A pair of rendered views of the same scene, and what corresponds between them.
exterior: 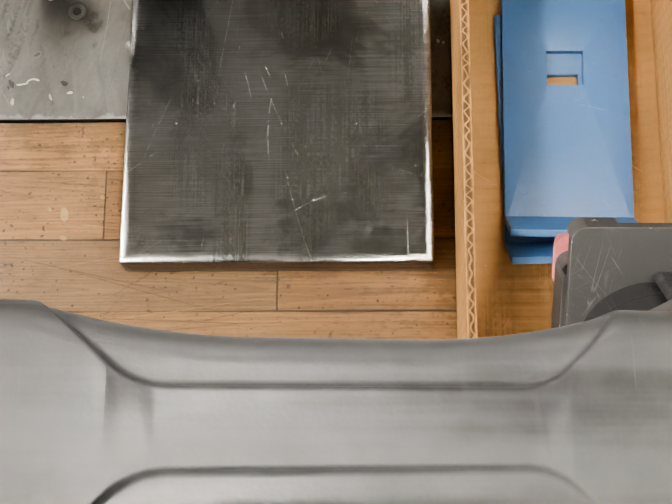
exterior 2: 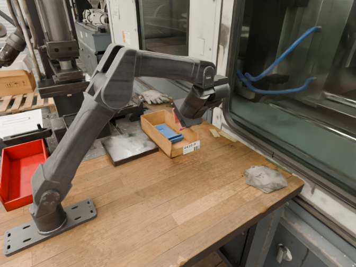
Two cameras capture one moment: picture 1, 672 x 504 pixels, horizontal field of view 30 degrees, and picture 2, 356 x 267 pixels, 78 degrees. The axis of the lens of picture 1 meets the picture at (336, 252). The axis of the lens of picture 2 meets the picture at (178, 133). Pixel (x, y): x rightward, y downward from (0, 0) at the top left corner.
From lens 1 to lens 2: 0.55 m
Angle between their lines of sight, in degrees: 48
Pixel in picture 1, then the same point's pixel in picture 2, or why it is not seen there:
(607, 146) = (171, 133)
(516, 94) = not seen: hidden behind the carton
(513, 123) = not seen: hidden behind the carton
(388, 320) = (156, 157)
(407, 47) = (141, 133)
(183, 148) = (116, 149)
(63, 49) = (91, 151)
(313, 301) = (144, 159)
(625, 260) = (180, 102)
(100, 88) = (99, 152)
